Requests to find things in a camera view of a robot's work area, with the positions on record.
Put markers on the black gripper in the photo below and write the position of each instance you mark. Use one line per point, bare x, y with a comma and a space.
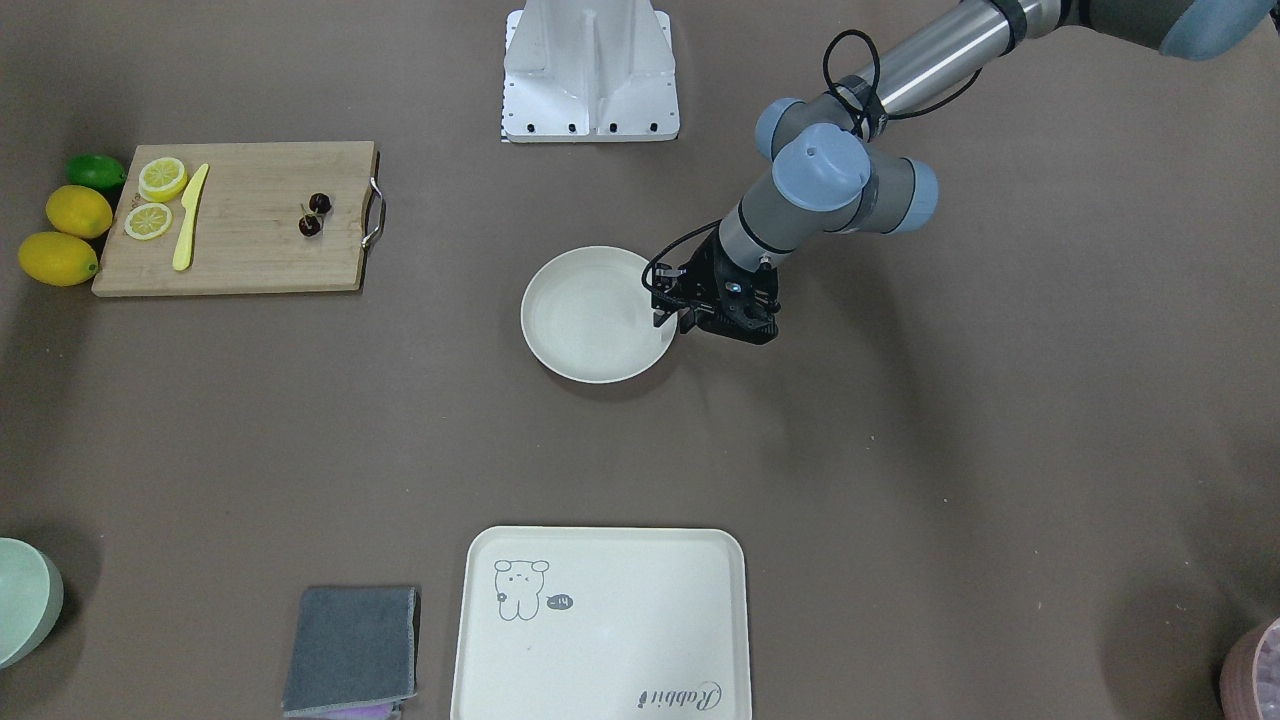
699, 281

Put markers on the beige round plate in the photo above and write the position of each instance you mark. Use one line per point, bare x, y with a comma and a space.
586, 316

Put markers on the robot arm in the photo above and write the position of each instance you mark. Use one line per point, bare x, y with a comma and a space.
827, 177

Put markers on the cream rabbit tray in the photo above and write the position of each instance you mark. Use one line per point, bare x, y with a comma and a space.
603, 623

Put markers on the bamboo cutting board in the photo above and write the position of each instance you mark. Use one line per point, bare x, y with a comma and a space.
246, 235

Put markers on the grey folded cloth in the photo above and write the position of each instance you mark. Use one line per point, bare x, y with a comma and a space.
354, 653

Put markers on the yellow plastic knife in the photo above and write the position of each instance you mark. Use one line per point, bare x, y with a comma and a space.
184, 250

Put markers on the lemon slice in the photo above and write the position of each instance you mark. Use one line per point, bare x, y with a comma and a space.
148, 221
162, 180

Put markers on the green lime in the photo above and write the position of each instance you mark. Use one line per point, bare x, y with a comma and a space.
98, 172

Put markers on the whole yellow lemon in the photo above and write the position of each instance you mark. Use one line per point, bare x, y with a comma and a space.
58, 259
80, 211

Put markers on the pink bowl of ice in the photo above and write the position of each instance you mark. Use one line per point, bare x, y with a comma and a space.
1249, 678

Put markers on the mint green bowl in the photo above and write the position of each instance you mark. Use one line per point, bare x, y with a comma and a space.
32, 594

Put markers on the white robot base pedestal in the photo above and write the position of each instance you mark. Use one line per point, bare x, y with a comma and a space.
589, 72

